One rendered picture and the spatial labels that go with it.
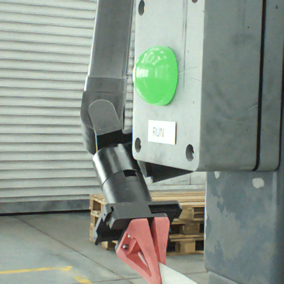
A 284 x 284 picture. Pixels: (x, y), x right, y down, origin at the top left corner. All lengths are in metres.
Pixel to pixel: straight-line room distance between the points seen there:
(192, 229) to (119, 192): 5.32
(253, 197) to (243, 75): 0.07
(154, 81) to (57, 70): 7.86
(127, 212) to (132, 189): 0.05
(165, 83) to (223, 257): 0.11
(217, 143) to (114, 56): 0.71
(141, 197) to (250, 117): 0.56
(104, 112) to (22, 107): 7.14
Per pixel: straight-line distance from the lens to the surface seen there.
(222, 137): 0.34
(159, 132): 0.37
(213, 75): 0.33
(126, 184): 0.90
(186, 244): 6.21
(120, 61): 1.03
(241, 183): 0.38
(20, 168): 8.12
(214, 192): 0.41
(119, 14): 1.09
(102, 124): 0.95
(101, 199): 6.33
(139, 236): 0.85
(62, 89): 8.22
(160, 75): 0.35
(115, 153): 0.94
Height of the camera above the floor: 1.27
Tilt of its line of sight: 3 degrees down
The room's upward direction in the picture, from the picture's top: 2 degrees clockwise
